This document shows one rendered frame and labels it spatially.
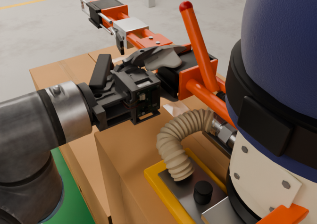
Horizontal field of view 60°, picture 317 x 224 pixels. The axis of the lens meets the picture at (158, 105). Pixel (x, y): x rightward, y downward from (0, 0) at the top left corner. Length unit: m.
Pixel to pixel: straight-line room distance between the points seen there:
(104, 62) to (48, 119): 0.17
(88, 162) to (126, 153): 0.72
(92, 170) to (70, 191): 0.66
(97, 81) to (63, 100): 0.08
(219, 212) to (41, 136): 0.27
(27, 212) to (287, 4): 0.42
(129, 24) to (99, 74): 0.23
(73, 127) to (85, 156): 0.87
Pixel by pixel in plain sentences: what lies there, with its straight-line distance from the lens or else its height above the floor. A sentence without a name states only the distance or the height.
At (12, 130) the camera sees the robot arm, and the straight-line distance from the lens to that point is 0.40.
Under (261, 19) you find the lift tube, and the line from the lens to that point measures 0.25.
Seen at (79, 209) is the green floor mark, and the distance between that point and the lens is 1.78.
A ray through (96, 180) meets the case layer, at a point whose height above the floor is 0.54.
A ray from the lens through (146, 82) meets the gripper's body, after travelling 0.44.
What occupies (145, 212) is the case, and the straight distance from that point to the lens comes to 0.47.
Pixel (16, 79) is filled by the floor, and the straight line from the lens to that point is 2.98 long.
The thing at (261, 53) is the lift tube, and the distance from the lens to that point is 0.25.
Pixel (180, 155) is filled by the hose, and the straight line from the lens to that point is 0.45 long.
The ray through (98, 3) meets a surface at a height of 1.24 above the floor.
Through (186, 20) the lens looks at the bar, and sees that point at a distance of 0.47.
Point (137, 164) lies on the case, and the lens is 0.52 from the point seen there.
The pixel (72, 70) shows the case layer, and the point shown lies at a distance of 1.86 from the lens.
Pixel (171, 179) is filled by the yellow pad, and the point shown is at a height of 1.11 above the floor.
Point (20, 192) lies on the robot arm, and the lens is 0.47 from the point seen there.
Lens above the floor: 1.49
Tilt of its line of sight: 40 degrees down
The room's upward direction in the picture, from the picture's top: straight up
